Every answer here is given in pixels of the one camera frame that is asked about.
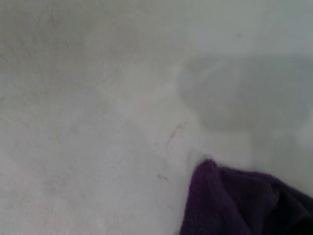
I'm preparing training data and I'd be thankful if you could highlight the purple rag with black trim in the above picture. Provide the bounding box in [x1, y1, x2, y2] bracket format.
[179, 159, 313, 235]

